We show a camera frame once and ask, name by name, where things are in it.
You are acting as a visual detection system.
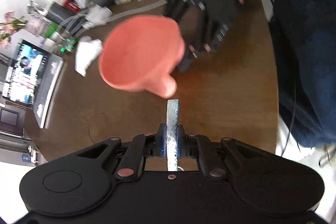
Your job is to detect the red box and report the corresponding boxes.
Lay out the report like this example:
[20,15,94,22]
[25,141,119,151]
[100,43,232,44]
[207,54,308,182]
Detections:
[64,0,82,13]

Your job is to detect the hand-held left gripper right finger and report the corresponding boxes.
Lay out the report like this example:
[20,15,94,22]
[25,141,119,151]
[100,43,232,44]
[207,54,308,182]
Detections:
[177,124,263,181]

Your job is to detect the silver foil bag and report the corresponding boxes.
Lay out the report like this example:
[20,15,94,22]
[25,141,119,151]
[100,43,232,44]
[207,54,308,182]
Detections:
[26,0,48,17]

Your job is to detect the pink flowers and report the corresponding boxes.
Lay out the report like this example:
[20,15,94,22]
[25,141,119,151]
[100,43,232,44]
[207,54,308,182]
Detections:
[0,11,27,47]

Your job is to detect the person's blue jeans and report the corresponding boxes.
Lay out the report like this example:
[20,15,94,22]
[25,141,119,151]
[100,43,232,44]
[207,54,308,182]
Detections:
[270,0,336,148]

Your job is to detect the dark wooden door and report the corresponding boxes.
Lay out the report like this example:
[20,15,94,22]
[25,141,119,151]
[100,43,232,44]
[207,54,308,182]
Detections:
[0,102,27,136]

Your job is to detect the speckled flower vase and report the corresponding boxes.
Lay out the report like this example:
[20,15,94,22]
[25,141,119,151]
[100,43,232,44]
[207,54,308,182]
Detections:
[26,14,48,35]

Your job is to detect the pink footed bowl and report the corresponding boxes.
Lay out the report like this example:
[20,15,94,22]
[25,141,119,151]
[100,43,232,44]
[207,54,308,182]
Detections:
[98,15,185,98]

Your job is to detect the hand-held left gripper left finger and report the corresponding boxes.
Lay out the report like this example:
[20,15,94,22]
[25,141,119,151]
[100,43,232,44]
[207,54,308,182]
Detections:
[75,124,167,183]

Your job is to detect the white power adapter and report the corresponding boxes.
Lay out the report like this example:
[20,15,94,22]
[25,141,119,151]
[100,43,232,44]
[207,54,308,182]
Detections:
[87,6,113,28]

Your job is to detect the green box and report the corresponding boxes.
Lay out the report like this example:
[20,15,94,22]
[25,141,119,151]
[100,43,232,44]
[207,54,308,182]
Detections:
[43,23,59,39]

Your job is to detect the white cable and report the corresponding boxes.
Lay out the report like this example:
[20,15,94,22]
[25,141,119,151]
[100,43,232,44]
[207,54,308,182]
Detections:
[109,0,167,22]

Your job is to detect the white crumpled tissue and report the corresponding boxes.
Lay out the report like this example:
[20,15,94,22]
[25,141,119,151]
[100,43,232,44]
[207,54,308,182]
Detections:
[75,35,103,77]

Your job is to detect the silver laptop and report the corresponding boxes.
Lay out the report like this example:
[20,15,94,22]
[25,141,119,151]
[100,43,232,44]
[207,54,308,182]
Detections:
[1,39,65,129]

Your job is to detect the black cylinder appliance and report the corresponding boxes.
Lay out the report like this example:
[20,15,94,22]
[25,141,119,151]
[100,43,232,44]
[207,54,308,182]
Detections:
[46,1,79,25]

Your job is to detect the blue water jug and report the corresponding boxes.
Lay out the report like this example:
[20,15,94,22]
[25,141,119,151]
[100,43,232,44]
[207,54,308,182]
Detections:
[22,145,40,165]

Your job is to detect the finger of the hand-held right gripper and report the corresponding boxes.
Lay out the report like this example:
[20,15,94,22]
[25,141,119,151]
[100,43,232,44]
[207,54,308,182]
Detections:
[162,0,191,24]
[178,39,219,73]

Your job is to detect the blue white printed sponge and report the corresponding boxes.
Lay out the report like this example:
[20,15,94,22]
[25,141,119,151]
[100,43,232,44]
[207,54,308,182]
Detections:
[165,99,185,172]

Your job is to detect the person's white shoe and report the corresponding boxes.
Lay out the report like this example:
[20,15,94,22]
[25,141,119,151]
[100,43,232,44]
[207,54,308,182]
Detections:
[276,119,315,159]

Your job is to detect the black computer mouse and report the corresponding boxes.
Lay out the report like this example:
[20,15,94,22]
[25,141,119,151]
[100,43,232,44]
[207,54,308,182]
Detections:
[59,36,78,55]

